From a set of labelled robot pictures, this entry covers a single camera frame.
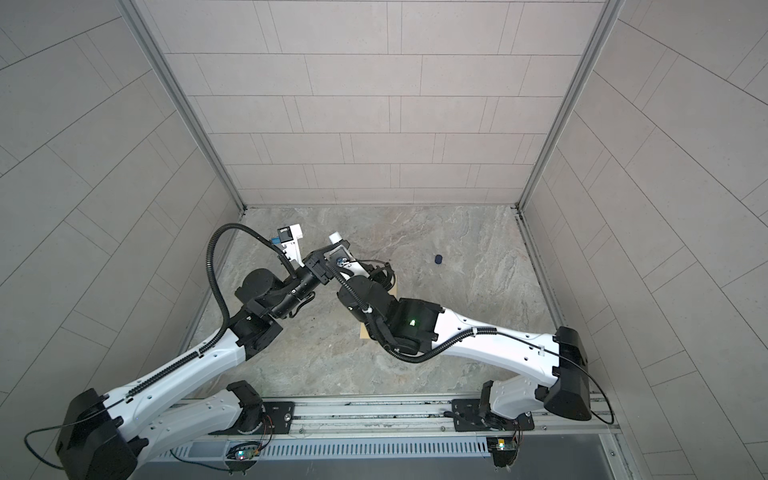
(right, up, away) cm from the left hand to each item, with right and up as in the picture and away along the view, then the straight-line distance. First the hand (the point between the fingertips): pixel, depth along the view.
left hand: (353, 246), depth 63 cm
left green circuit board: (-24, -45, +2) cm, 51 cm away
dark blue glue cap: (+23, -7, +37) cm, 44 cm away
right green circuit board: (+34, -47, +5) cm, 58 cm away
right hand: (-1, -5, +4) cm, 6 cm away
